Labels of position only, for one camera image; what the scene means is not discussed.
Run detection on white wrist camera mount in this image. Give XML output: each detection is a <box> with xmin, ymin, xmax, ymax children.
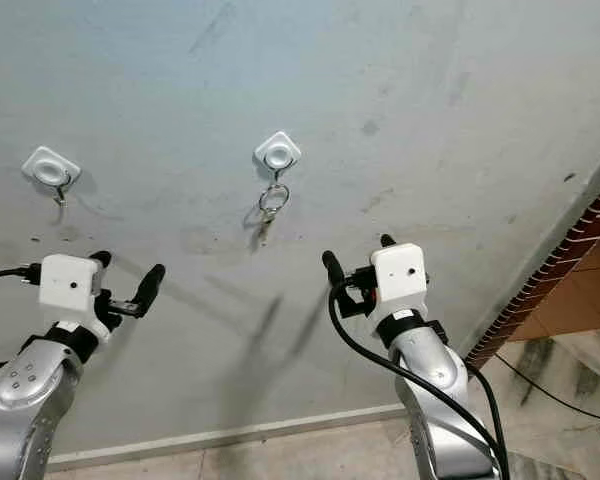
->
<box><xmin>370</xmin><ymin>243</ymin><xmax>430</xmax><ymax>319</ymax></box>
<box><xmin>39</xmin><ymin>254</ymin><xmax>102</xmax><ymax>337</ymax></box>

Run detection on silver keys on ring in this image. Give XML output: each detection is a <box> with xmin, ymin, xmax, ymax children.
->
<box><xmin>251</xmin><ymin>183</ymin><xmax>291</xmax><ymax>247</ymax></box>

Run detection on brown brick-pattern trim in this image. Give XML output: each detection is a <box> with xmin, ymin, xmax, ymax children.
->
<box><xmin>464</xmin><ymin>168</ymin><xmax>600</xmax><ymax>373</ymax></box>

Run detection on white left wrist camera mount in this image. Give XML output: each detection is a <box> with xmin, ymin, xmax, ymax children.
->
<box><xmin>39</xmin><ymin>254</ymin><xmax>102</xmax><ymax>337</ymax></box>

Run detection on white adhesive wall hook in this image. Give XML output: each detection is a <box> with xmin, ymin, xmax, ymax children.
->
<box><xmin>22</xmin><ymin>146</ymin><xmax>82</xmax><ymax>207</ymax></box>
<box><xmin>253</xmin><ymin>131</ymin><xmax>303</xmax><ymax>187</ymax></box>

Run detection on white baseboard strip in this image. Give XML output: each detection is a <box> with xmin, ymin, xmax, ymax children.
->
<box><xmin>44</xmin><ymin>402</ymin><xmax>408</xmax><ymax>473</ymax></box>

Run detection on thin black floor cable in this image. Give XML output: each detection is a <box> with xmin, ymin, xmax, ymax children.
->
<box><xmin>498</xmin><ymin>353</ymin><xmax>600</xmax><ymax>413</ymax></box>

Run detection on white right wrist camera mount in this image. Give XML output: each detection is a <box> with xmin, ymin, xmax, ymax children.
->
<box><xmin>370</xmin><ymin>243</ymin><xmax>430</xmax><ymax>319</ymax></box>

